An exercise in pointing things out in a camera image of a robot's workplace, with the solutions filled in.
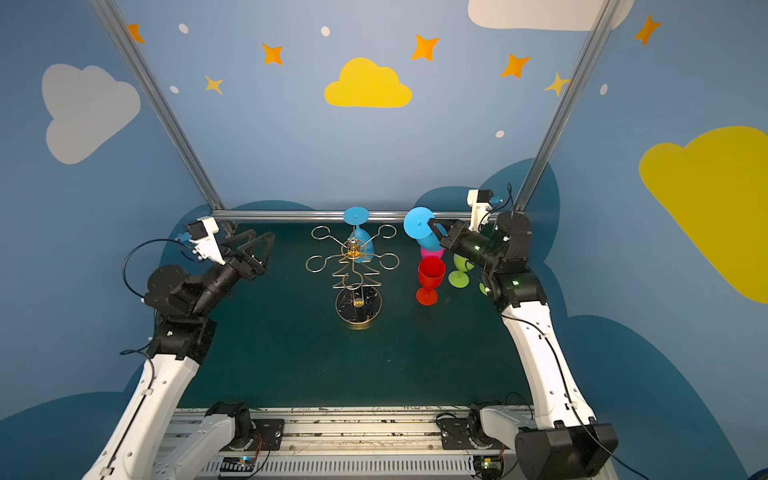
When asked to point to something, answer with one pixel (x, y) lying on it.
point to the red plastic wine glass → (431, 270)
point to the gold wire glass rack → (358, 300)
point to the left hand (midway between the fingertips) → (259, 233)
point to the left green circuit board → (237, 464)
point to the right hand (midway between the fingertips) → (431, 220)
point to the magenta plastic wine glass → (426, 253)
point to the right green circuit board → (489, 466)
